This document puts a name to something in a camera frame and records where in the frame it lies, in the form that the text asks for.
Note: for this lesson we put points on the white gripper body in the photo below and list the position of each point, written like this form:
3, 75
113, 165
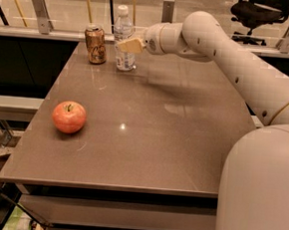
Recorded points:
152, 38

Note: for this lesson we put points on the clear plastic water bottle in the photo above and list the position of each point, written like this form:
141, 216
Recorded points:
123, 29

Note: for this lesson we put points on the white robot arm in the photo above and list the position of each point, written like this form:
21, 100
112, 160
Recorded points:
254, 185

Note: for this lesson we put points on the orange soda can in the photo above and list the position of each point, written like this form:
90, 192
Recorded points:
95, 44

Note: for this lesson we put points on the yellow pole behind can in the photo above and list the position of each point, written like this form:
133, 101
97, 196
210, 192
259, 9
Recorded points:
89, 11

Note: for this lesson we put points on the yellow pole middle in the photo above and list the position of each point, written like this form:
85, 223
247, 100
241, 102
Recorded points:
134, 11

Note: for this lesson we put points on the black pole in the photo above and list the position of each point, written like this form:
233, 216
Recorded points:
112, 15

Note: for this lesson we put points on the red apple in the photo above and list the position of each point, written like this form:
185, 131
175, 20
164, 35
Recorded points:
69, 117

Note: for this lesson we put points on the black office chair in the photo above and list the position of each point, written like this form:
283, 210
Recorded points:
254, 13

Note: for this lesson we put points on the yellow pole far left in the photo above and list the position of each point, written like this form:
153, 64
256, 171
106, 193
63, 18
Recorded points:
15, 0

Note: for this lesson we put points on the grey table drawer front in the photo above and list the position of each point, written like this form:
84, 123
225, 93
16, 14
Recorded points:
121, 215

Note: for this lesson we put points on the middle metal railing bracket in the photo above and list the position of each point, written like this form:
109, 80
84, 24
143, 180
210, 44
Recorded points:
167, 11

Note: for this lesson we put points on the left metal railing bracket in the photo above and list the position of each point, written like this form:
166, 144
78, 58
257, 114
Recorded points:
45, 25

